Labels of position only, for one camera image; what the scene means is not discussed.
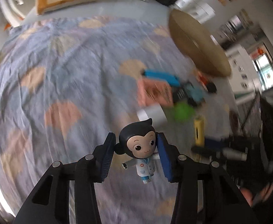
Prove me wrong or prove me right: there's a bright green toy frog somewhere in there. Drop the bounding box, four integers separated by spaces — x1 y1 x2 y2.
174 102 195 122

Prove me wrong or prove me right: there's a monkey doctor figurine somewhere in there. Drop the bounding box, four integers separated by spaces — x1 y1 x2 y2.
114 118 159 184

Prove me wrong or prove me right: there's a yellow toy block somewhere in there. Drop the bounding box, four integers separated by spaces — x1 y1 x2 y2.
194 116 205 147

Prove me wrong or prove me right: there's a white chair behind table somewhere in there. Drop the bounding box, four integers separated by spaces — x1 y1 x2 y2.
173 0 215 24

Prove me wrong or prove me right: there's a blue lighter box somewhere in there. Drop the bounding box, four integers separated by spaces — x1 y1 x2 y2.
141 69 181 87

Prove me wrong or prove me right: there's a black small box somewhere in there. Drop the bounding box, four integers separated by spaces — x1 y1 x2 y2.
172 85 189 104

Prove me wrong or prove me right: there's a round brown ribbed tray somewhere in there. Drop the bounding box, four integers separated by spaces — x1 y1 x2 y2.
168 9 231 77

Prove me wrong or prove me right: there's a pink tissue pack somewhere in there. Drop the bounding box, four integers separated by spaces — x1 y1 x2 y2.
137 77 173 107

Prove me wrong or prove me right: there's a red black doll figure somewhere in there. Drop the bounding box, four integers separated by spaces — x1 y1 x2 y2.
196 71 217 94

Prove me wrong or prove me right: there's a white charger adapter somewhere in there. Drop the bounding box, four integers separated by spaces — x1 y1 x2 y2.
136 104 167 128

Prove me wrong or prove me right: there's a person's hand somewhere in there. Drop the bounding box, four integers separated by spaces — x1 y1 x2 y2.
240 183 273 207

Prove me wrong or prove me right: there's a floral blue tablecloth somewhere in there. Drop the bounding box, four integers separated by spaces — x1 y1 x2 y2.
0 17 237 223

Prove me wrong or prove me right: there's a white chair at right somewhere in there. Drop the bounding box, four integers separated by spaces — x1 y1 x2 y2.
225 45 262 106

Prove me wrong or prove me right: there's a light blue toy dinosaur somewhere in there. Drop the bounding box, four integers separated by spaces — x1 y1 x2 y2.
182 81 205 108

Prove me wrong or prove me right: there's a white chair at left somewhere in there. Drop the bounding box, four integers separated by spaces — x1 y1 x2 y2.
0 0 36 27

